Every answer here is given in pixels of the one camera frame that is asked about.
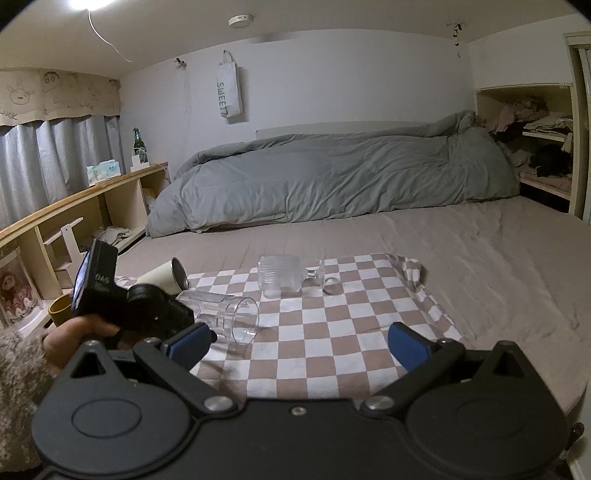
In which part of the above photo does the tall clear glass tumbler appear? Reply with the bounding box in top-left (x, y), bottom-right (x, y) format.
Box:
top-left (176, 289), bottom-right (259, 345)

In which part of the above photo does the fuzzy beige left sleeve forearm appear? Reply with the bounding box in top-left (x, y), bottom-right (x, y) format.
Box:
top-left (1, 329), bottom-right (53, 473)

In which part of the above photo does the cream paper cup dark inside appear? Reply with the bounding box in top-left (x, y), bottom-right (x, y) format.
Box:
top-left (136, 257), bottom-right (190, 296)

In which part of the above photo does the brown paper cup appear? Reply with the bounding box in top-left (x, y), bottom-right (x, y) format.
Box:
top-left (48, 294), bottom-right (74, 327)

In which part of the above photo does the person's left hand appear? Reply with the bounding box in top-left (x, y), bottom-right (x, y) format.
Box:
top-left (42, 315), bottom-right (120, 377)

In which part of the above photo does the white wooden stand in shelf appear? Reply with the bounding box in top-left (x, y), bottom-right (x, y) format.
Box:
top-left (43, 217), bottom-right (84, 280)

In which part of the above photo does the brown white checkered cloth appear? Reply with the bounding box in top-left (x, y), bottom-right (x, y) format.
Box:
top-left (188, 253), bottom-right (463, 399)

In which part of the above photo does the wooden bedside shelf unit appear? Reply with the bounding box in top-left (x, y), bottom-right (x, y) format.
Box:
top-left (1, 164), bottom-right (168, 332)

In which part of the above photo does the ribbed clear stemmed glass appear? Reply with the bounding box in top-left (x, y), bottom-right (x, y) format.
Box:
top-left (257, 254), bottom-right (339, 299)

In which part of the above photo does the framed teddy picture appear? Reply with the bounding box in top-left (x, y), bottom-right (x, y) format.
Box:
top-left (0, 247), bottom-right (40, 327)

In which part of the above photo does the tissue pack on shelf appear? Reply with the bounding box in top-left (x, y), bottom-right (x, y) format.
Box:
top-left (86, 159), bottom-right (121, 186)

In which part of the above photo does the small white box by bottle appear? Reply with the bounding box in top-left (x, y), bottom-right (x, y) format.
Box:
top-left (131, 155), bottom-right (144, 172)

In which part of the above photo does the green glass bottle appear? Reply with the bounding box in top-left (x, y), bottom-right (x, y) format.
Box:
top-left (133, 127), bottom-right (148, 164)

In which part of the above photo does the grey duvet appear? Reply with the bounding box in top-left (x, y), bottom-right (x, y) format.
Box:
top-left (146, 111), bottom-right (519, 238)

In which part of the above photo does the grey window curtain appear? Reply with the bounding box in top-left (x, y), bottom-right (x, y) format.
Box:
top-left (0, 116), bottom-right (124, 228)

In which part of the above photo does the white hanging sweet bag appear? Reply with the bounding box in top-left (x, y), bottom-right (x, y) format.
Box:
top-left (216, 50), bottom-right (243, 120)

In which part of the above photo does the white smoke detector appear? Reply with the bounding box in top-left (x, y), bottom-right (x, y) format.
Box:
top-left (228, 14), bottom-right (253, 29)

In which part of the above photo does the ceiling lamp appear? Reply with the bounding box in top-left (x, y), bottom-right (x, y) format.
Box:
top-left (67, 0), bottom-right (116, 12)

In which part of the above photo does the wall closet niche with clothes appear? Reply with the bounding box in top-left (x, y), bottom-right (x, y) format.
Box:
top-left (475, 83), bottom-right (590, 218)

